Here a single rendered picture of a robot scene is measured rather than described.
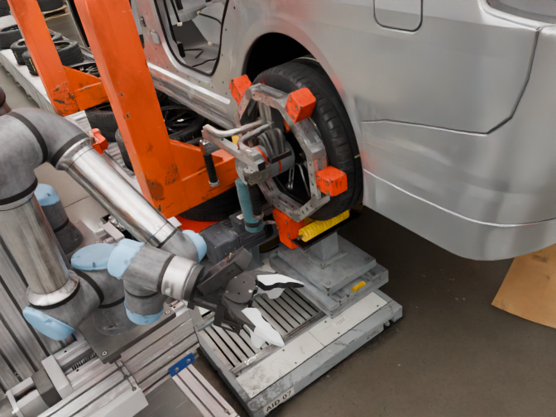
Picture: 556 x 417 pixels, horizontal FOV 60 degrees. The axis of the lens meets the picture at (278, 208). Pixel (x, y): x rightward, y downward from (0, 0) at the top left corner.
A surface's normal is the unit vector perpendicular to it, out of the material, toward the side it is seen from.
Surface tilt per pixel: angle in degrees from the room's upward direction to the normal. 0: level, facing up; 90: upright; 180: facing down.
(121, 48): 90
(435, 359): 0
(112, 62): 90
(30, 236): 95
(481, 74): 90
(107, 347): 0
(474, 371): 0
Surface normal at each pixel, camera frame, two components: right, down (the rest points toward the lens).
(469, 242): -0.62, 0.52
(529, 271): -0.16, -0.80
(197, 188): 0.57, 0.39
